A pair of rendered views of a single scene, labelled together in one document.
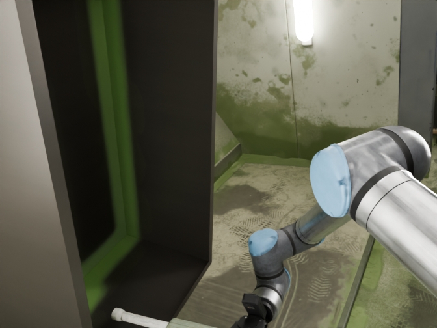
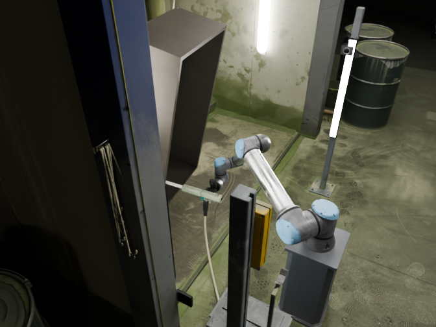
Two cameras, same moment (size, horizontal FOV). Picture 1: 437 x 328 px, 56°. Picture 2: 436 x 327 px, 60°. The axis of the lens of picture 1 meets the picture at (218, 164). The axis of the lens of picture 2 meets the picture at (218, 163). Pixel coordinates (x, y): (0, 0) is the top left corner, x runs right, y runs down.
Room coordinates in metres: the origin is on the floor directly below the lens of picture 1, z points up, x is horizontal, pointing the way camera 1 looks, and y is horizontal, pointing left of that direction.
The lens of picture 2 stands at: (-1.33, 0.10, 2.33)
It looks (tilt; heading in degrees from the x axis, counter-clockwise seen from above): 37 degrees down; 356
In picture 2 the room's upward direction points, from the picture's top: straight up
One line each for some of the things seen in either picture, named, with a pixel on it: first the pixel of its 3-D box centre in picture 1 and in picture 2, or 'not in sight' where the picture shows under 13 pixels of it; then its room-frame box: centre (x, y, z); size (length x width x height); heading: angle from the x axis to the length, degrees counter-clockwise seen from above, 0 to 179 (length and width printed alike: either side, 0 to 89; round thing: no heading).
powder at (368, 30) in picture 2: not in sight; (369, 31); (3.22, -2.11, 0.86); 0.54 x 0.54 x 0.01
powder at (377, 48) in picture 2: not in sight; (381, 50); (2.58, -1.99, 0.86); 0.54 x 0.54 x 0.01
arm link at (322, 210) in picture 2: not in sight; (322, 218); (0.13, -0.59, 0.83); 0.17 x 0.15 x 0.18; 111
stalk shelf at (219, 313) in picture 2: not in sight; (248, 320); (-0.42, -0.10, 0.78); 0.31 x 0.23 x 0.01; 56
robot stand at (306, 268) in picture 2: not in sight; (310, 274); (0.14, -0.60, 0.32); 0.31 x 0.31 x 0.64; 56
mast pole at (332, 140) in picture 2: not in sight; (338, 112); (1.32, -1.09, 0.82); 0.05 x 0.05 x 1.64; 56
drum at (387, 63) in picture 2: not in sight; (372, 85); (2.57, -1.99, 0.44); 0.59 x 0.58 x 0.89; 161
